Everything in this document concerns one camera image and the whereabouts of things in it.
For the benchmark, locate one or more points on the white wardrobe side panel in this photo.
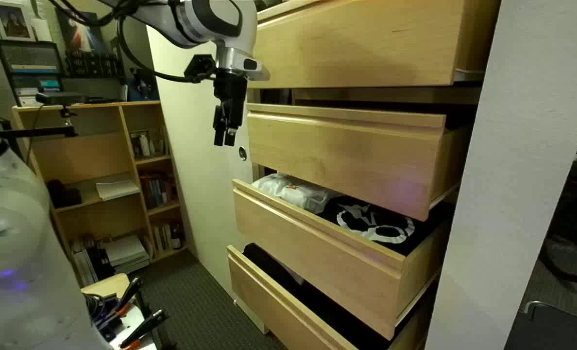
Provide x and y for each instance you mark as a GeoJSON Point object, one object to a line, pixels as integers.
{"type": "Point", "coordinates": [512, 194]}

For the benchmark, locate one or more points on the black camera stand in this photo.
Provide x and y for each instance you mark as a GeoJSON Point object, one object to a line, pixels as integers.
{"type": "Point", "coordinates": [40, 128]}

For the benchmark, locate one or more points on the light wooden drawer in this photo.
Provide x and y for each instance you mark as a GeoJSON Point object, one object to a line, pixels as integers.
{"type": "Point", "coordinates": [312, 255]}
{"type": "Point", "coordinates": [365, 41]}
{"type": "Point", "coordinates": [351, 156]}
{"type": "Point", "coordinates": [268, 303]}

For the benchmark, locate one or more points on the dark office chair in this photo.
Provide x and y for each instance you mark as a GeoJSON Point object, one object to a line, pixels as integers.
{"type": "Point", "coordinates": [575, 220]}

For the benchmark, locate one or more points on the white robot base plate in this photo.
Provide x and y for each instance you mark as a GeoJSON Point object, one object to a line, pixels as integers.
{"type": "Point", "coordinates": [128, 323]}

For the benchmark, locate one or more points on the stack of papers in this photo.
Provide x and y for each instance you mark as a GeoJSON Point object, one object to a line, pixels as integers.
{"type": "Point", "coordinates": [124, 251]}

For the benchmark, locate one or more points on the white paper sheet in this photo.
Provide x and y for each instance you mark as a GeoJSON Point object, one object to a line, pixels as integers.
{"type": "Point", "coordinates": [114, 187]}

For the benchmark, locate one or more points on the black garment with white print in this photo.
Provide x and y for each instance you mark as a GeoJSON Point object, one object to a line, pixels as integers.
{"type": "Point", "coordinates": [371, 224]}

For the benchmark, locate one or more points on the black metal shelf unit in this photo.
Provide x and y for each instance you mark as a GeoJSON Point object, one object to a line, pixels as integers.
{"type": "Point", "coordinates": [27, 64]}

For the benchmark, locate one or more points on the wooden robot table board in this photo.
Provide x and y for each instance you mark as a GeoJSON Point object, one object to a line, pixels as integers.
{"type": "Point", "coordinates": [104, 284]}

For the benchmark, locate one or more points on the black slotted rack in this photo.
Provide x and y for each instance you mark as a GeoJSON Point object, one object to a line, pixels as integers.
{"type": "Point", "coordinates": [93, 64]}

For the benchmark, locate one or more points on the white sliding wardrobe door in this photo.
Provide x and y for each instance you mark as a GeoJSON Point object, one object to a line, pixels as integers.
{"type": "Point", "coordinates": [196, 167]}

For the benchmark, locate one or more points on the wooden bookshelf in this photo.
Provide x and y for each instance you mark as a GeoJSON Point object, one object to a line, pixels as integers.
{"type": "Point", "coordinates": [85, 156]}

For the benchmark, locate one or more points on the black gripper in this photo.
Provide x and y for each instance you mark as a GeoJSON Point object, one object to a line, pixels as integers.
{"type": "Point", "coordinates": [229, 87]}

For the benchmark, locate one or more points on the row of small books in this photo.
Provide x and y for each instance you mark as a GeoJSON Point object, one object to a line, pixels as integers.
{"type": "Point", "coordinates": [143, 144]}
{"type": "Point", "coordinates": [155, 191]}
{"type": "Point", "coordinates": [167, 235]}

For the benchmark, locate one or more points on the white folded clothing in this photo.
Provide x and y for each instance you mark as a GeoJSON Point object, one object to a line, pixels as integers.
{"type": "Point", "coordinates": [293, 191]}

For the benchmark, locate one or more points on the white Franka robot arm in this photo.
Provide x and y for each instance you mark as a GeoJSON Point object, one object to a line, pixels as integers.
{"type": "Point", "coordinates": [15, 259]}

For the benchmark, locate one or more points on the framed picture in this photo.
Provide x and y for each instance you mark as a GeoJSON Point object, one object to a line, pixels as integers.
{"type": "Point", "coordinates": [11, 19]}

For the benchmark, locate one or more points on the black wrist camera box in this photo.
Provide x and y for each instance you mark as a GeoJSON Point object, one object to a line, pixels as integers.
{"type": "Point", "coordinates": [200, 68]}

